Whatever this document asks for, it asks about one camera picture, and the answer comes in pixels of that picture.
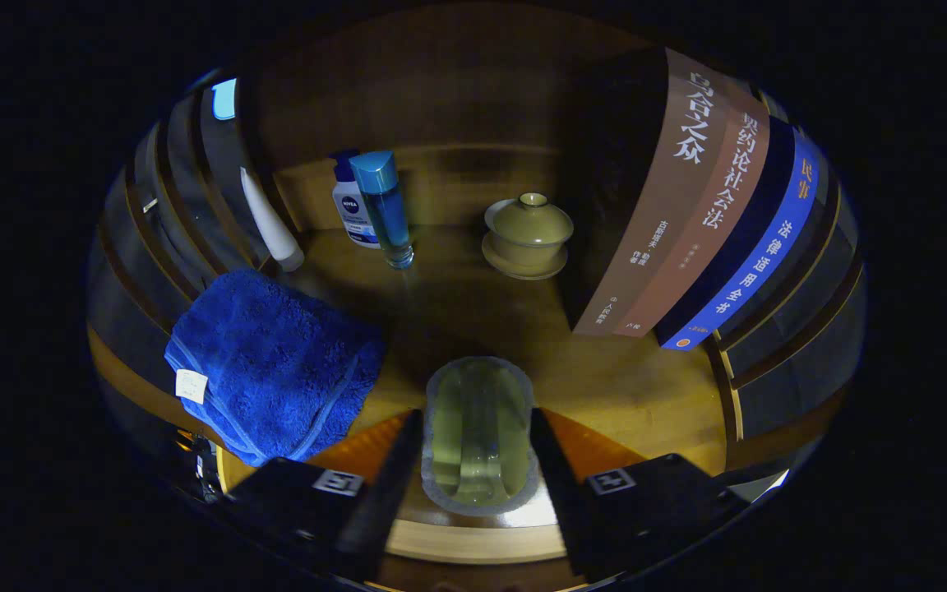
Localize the folded blue towel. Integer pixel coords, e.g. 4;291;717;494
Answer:
164;268;388;468

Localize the dark brown book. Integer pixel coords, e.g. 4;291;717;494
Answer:
560;45;729;336

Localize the wooden cabinet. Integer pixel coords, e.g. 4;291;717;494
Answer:
87;8;866;592

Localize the wooden countertop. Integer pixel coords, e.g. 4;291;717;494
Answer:
87;222;741;568

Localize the beige lidded tea cup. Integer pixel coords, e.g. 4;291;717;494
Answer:
482;192;575;281

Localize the green-handled white scrubbing brush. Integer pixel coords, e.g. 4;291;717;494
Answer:
422;356;540;517

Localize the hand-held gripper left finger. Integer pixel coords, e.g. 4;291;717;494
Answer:
223;409;425;583

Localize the reddish brown book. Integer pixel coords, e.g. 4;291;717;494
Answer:
613;86;770;338

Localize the white tube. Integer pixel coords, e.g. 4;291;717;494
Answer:
240;167;306;272

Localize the white bottle with blue cap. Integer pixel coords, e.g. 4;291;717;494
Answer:
331;150;381;249

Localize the clear teal bottle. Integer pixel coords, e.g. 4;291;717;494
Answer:
349;150;415;271

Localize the blue book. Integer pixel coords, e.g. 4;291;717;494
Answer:
656;115;821;352

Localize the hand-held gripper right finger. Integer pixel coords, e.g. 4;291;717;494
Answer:
529;407;750;580

